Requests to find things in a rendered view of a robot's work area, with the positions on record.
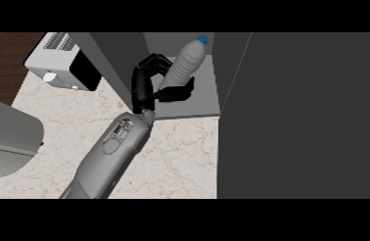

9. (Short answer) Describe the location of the white and black appliance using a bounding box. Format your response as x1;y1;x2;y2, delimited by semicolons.
24;32;105;93

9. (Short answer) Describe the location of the grey cabinet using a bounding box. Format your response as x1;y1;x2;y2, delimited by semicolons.
70;32;223;121

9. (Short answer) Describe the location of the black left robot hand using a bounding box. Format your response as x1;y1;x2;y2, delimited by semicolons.
130;52;197;116

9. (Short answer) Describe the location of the clear blue-capped water bottle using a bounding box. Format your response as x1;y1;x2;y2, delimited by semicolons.
158;34;211;91

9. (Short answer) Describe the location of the dark grey cabinet door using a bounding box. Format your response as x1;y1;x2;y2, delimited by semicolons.
214;32;370;200

